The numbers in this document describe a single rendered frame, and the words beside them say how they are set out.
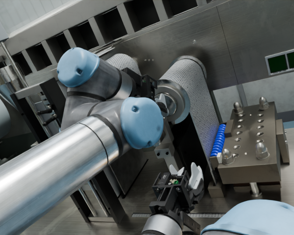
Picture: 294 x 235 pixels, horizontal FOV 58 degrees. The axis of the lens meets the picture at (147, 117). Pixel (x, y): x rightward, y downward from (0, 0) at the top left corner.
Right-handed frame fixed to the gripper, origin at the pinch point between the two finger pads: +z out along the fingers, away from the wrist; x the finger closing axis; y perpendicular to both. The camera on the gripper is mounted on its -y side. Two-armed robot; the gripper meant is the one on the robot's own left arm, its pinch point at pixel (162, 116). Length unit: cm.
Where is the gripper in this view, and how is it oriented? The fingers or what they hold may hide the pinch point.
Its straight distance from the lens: 76.6
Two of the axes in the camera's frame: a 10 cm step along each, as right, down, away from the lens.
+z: 5.2, 2.1, 8.3
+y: -0.4, -9.6, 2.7
